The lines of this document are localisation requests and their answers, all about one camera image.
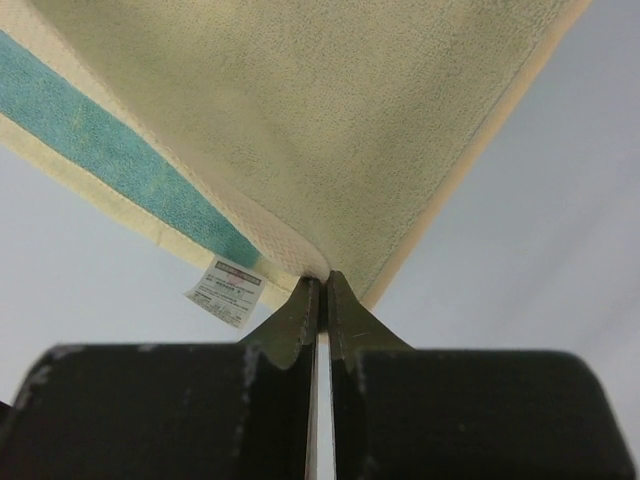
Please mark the green towel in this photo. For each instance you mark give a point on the green towel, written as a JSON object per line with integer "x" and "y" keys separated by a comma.
{"x": 291, "y": 137}

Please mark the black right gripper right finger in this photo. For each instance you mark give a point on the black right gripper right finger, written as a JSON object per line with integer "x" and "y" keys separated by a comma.
{"x": 406, "y": 413}

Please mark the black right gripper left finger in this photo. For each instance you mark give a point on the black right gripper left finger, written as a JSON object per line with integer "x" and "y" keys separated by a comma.
{"x": 243, "y": 410}

